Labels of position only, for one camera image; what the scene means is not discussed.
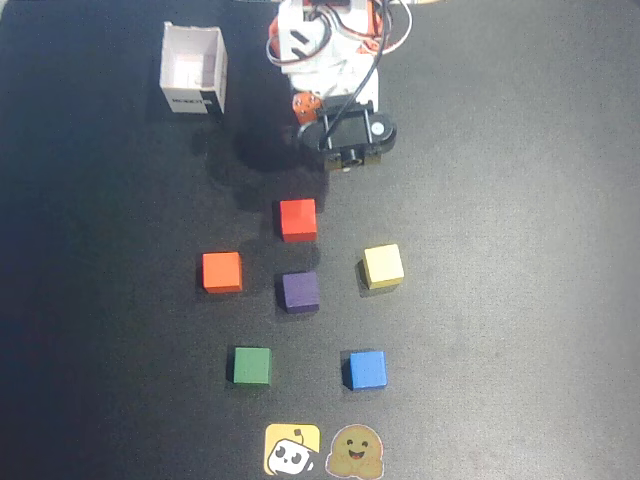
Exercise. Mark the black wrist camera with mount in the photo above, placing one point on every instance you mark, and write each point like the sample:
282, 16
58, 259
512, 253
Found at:
350, 131

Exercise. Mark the blue wooden cube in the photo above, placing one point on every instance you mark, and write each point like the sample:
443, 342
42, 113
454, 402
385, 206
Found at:
367, 370

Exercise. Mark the yellow robot mascot sticker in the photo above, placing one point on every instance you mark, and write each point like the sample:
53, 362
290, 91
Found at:
292, 449

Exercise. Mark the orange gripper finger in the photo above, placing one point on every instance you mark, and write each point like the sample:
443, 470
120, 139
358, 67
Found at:
306, 107

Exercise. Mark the black table mat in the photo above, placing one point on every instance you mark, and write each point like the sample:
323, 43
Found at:
500, 250

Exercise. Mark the white open cardboard box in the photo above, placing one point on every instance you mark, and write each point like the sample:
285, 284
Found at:
191, 65

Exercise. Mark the green wooden cube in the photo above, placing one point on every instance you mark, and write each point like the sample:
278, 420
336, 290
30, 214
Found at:
252, 366

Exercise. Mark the yellow wooden cube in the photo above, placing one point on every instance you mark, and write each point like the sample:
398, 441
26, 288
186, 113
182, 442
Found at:
383, 265

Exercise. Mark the hugging face emoji sticker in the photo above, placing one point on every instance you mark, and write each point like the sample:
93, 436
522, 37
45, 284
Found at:
355, 451

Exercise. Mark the purple wooden cube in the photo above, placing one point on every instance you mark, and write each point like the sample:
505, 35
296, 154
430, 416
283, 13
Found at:
300, 291

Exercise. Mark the red wooden cube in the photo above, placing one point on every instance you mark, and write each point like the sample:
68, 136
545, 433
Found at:
298, 220

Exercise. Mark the orange wooden cube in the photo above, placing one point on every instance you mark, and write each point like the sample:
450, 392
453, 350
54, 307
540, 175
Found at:
222, 271

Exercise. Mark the white and orange robot arm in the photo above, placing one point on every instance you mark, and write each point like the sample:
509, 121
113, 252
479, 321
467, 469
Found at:
300, 30

